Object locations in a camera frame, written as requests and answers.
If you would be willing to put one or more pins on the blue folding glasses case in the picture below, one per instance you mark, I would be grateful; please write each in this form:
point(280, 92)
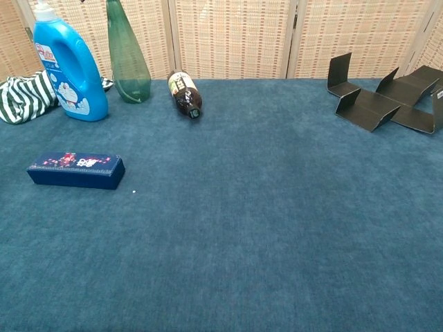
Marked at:
point(76, 176)

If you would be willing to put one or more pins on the brown plastic drink bottle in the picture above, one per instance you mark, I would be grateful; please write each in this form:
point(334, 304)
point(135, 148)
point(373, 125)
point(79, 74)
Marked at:
point(185, 97)

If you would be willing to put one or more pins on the blue carpet table cover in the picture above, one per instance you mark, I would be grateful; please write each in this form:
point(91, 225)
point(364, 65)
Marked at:
point(311, 207)

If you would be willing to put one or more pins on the woven bamboo folding screen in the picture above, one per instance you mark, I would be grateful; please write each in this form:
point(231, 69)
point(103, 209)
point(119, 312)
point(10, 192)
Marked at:
point(228, 34)

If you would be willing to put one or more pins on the green transparent spray bottle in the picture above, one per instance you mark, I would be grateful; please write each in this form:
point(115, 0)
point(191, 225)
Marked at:
point(128, 69)

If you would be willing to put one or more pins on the black unfolded cardboard box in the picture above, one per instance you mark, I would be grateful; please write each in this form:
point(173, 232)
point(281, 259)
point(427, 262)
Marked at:
point(367, 107)

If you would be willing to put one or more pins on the blue laundry detergent bottle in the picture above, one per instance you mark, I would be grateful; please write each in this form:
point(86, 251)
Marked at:
point(79, 86)

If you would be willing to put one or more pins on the green white striped cloth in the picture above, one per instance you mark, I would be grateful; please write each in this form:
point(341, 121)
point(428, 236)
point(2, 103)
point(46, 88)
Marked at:
point(24, 100)

